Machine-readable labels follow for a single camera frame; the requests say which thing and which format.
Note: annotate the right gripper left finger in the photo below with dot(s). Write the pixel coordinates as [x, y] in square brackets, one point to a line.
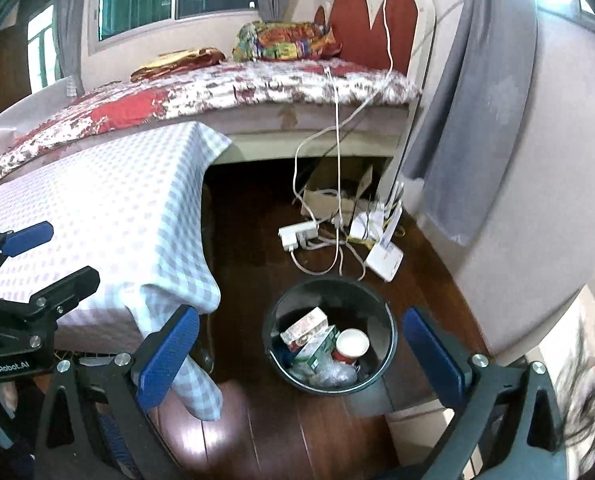
[158, 359]

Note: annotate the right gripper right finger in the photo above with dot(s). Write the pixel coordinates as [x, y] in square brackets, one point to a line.
[444, 360]

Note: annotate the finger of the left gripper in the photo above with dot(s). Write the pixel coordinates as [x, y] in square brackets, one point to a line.
[17, 243]
[64, 295]

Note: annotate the red paper cup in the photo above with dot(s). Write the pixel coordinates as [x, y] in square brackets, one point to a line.
[350, 345]

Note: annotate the clear plastic bag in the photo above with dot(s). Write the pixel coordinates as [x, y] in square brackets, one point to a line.
[327, 374]

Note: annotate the green carton box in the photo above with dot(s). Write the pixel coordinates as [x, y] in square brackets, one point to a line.
[316, 352]

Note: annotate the red white carton box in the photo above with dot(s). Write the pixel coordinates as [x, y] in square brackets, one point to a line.
[300, 332]

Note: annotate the black trash bin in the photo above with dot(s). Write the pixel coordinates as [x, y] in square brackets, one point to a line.
[347, 304]

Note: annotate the pink checkered tablecloth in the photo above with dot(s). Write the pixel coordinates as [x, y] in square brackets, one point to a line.
[131, 209]

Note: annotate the white covered furniture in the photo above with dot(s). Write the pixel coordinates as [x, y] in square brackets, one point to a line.
[22, 117]

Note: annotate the white wifi router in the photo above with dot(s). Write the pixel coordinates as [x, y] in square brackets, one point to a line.
[375, 225]

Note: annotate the white power strip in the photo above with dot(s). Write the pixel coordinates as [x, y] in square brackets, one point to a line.
[297, 235]

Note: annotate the cardboard box under bed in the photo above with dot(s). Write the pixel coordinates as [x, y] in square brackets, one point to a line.
[348, 184]

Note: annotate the folded yellow red blanket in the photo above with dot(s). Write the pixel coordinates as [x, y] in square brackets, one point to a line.
[178, 61]

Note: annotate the floral red bed quilt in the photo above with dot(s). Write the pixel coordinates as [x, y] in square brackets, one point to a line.
[124, 105]

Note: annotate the colourful pillow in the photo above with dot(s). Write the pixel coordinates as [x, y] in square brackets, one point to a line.
[285, 42]

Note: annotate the red heart headboard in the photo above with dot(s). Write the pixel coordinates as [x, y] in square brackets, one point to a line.
[380, 34]

